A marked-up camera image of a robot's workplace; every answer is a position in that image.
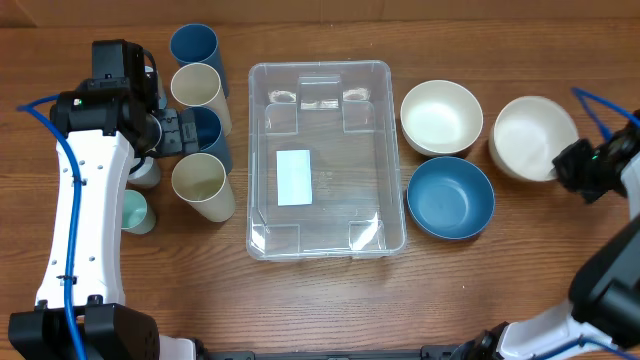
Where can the far dark blue tall cup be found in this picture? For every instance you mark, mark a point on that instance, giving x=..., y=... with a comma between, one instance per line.
x=198, y=43

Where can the far beige tall cup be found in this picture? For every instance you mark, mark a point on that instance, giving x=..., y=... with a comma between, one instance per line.
x=199, y=84

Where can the beige tall cup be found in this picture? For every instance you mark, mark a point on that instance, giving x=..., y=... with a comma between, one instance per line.
x=199, y=84
x=201, y=180

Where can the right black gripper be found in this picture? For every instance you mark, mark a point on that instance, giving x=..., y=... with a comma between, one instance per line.
x=567, y=171

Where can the dark blue tall cup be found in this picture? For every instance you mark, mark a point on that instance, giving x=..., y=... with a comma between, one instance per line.
x=210, y=136
x=198, y=43

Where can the dark blue bowl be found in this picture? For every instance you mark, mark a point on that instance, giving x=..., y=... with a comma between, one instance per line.
x=451, y=198

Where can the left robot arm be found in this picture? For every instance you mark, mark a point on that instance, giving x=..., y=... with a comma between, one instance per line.
x=101, y=127

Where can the near dark blue tall cup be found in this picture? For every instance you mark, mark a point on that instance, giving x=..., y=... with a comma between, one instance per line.
x=210, y=136

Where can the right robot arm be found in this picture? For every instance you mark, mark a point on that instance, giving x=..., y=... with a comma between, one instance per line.
x=602, y=309

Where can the light blue small cup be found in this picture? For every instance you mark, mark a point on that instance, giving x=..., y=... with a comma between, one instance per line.
x=162, y=98

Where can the white label in bin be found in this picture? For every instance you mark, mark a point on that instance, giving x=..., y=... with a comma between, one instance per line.
x=293, y=174

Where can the near beige tall cup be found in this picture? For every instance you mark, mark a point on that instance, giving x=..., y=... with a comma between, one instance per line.
x=201, y=180

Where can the cream bowl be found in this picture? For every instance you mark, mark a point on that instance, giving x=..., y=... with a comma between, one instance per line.
x=527, y=135
x=441, y=117

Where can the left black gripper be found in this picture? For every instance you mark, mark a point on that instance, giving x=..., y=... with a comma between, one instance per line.
x=177, y=141

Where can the clear plastic storage bin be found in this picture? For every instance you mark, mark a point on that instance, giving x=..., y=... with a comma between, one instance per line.
x=343, y=113

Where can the mint green small cup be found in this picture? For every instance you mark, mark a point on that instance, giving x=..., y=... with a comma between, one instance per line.
x=137, y=216

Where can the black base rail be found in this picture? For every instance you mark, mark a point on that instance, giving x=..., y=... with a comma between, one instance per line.
x=430, y=352

